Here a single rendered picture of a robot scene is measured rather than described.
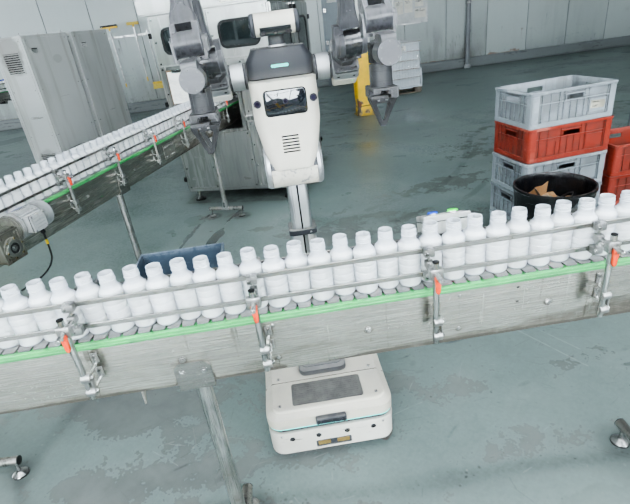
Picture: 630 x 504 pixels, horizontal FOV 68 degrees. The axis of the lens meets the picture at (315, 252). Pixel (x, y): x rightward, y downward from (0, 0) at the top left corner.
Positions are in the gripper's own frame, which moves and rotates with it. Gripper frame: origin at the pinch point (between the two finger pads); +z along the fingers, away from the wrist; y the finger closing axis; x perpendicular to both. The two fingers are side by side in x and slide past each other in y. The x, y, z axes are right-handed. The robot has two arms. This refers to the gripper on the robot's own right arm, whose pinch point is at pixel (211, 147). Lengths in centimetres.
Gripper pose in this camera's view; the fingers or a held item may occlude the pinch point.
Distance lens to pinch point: 125.5
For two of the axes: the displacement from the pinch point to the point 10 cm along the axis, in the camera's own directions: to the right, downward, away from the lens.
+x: 9.9, -1.6, 0.5
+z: 1.2, 8.9, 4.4
